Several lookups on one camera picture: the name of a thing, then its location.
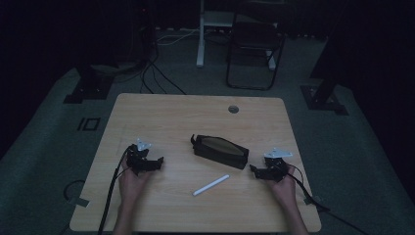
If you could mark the person's right hand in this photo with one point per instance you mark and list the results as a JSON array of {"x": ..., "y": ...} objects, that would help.
[{"x": 283, "y": 191}]

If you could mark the black stand base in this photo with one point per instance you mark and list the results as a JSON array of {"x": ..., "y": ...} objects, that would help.
[
  {"x": 89, "y": 85},
  {"x": 323, "y": 98}
]

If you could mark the black pencil case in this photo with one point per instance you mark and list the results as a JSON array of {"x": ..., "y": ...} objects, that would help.
[{"x": 219, "y": 151}]

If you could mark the white pen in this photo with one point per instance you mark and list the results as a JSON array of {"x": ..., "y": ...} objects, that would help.
[{"x": 211, "y": 185}]

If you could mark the black folding chair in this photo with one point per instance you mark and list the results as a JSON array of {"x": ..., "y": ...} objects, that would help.
[{"x": 253, "y": 49}]

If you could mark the person's left hand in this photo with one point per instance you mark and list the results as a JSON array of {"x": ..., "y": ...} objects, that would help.
[{"x": 131, "y": 183}]

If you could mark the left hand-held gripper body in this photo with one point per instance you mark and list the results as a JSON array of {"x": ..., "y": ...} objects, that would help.
[{"x": 139, "y": 157}]

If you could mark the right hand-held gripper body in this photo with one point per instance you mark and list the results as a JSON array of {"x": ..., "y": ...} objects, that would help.
[{"x": 274, "y": 166}]

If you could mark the white desk frame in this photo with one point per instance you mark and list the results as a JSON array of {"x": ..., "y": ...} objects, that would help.
[{"x": 212, "y": 31}]

